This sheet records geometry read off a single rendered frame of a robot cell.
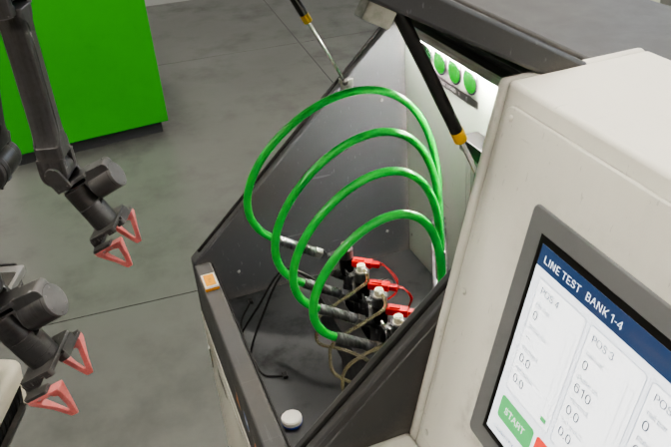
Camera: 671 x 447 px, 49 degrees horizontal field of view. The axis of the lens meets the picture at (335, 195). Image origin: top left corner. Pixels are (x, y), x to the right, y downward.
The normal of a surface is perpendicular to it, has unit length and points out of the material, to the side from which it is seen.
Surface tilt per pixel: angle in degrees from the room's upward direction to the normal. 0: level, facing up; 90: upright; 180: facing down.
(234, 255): 90
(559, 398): 76
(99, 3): 90
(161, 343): 0
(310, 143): 90
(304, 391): 0
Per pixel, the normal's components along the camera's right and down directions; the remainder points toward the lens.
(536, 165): -0.92, 0.02
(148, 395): -0.07, -0.86
